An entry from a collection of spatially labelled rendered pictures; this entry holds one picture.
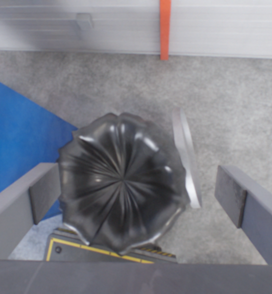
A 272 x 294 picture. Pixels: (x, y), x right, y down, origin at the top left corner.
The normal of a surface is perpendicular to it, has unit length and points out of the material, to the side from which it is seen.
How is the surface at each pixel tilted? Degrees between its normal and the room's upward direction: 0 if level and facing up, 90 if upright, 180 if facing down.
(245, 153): 0
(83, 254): 0
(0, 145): 90
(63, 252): 0
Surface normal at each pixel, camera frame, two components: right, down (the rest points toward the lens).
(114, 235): 0.58, -0.66
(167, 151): -0.23, -0.04
